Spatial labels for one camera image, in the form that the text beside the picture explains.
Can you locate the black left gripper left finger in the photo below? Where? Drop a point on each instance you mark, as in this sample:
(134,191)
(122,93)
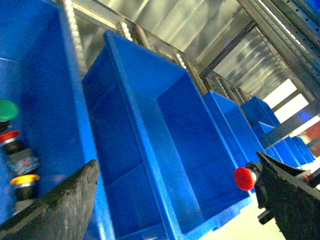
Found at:
(63,213)

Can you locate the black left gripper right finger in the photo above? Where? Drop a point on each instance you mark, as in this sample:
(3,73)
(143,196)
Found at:
(289,195)

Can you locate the red push button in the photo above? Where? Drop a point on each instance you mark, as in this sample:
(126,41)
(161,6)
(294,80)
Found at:
(245,178)
(21,160)

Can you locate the corner yellow push button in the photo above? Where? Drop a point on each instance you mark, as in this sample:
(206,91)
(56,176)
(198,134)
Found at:
(25,189)

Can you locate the lying red push button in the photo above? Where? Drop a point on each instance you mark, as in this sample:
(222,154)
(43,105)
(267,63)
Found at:
(21,160)

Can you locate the right blue plastic bin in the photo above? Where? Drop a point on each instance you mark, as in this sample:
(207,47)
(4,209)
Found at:
(167,171)

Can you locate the blue plastic bin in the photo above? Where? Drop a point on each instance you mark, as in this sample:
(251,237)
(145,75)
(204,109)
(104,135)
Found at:
(167,171)
(39,72)

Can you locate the upright green push button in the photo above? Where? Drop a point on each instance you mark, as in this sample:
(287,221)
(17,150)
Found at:
(8,111)

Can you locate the left blue plastic bin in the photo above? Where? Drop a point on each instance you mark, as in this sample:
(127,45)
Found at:
(39,72)

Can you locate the left white roller track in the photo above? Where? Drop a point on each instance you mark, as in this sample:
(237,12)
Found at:
(69,10)

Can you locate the grey shelf upright post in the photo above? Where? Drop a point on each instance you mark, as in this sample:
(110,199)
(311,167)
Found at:
(294,31)

